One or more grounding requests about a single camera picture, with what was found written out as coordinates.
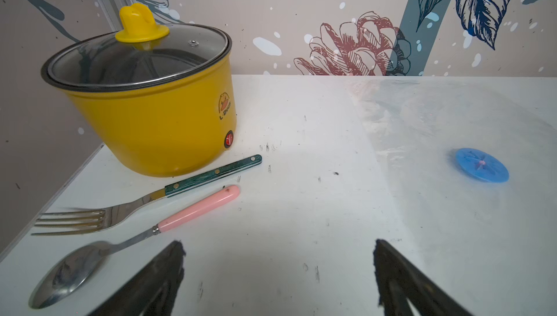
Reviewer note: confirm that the yellow electric pot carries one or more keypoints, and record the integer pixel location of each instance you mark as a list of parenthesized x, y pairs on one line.
[(166, 130)]

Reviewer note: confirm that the blue vacuum bag valve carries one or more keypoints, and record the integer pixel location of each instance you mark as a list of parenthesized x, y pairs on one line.
[(481, 166)]

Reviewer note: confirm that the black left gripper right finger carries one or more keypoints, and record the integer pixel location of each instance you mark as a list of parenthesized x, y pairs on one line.
[(403, 287)]

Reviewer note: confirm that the glass lid yellow knob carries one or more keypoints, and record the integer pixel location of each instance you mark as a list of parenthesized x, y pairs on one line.
[(103, 64)]

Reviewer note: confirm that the clear vacuum bag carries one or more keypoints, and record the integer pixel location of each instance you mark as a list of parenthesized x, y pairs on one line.
[(490, 246)]

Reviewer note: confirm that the pink handled spoon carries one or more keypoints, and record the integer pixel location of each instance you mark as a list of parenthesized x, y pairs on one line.
[(73, 270)]

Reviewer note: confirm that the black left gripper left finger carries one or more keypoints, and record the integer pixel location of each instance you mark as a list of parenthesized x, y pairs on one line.
[(153, 290)]

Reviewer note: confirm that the green handled fork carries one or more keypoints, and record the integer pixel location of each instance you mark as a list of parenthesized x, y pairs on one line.
[(86, 221)]

